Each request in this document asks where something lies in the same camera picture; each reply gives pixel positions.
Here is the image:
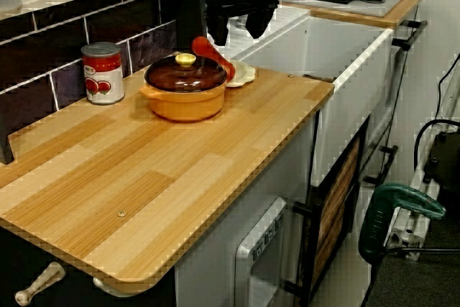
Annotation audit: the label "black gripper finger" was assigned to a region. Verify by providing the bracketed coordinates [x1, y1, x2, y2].
[246, 6, 277, 40]
[206, 15, 229, 47]

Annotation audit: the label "red toy sausage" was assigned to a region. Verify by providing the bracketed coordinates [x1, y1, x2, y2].
[190, 36, 235, 81]

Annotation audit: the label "brown lid yellow knob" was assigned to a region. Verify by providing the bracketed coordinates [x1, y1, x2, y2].
[144, 53, 229, 93]

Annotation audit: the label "orange toy pot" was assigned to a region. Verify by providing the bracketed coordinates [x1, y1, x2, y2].
[139, 82, 228, 123]

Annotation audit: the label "cream flower-shaped plate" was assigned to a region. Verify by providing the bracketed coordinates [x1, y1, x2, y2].
[225, 59, 257, 88]

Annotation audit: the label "white toy sink unit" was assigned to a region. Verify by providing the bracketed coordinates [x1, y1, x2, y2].
[215, 3, 395, 188]

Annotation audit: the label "red white tomato can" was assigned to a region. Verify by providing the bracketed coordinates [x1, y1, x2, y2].
[80, 41, 126, 106]

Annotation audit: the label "grey stove plate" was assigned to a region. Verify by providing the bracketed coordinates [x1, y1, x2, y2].
[281, 0, 415, 19]

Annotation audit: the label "white kitchen cabinet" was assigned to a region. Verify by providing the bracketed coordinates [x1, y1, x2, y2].
[174, 112, 317, 307]

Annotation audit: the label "dark green equipment box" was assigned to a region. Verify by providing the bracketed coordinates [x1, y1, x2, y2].
[423, 130, 460, 193]

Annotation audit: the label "green power drill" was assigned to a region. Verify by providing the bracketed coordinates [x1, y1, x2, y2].
[358, 183, 447, 261]

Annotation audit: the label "white dishwasher door panel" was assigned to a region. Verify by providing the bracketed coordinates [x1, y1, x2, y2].
[235, 197, 288, 307]

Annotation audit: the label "black oven handle bar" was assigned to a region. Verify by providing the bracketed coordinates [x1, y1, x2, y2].
[390, 19, 428, 52]
[363, 145, 399, 185]

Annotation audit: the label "wooden crate black frame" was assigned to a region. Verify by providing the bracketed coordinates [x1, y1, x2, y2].
[293, 116, 371, 299]

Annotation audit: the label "black drawer handle bar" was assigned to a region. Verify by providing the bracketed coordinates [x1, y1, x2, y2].
[283, 201, 317, 295]

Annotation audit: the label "black looped cable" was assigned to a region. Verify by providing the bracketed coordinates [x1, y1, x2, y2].
[413, 118, 460, 171]

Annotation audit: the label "aluminium frame rail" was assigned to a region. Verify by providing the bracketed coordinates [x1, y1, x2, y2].
[384, 80, 460, 262]

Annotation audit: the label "cream peg handle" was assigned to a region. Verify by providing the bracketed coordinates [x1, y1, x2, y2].
[92, 277, 144, 299]
[14, 262, 66, 304]

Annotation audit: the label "black drill cable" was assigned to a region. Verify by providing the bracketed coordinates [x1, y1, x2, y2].
[359, 247, 460, 307]

